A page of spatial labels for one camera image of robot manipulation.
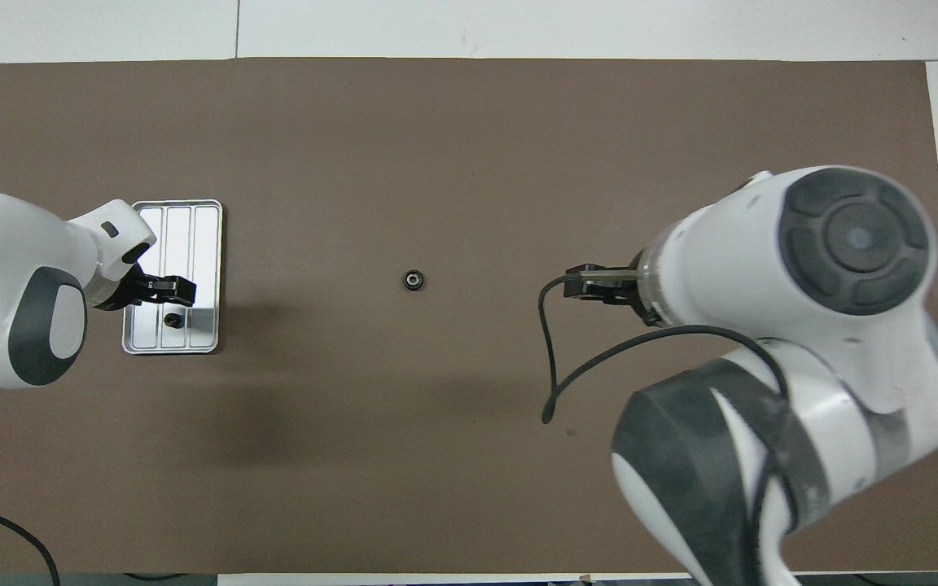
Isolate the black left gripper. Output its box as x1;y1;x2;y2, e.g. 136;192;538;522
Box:
99;262;196;312

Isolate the brown table mat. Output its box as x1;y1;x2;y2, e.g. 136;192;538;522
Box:
0;57;938;575

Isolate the silver metal tray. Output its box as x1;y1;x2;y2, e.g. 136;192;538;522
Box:
121;199;224;356

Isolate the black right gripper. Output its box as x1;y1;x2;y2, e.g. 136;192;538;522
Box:
564;263;665;326

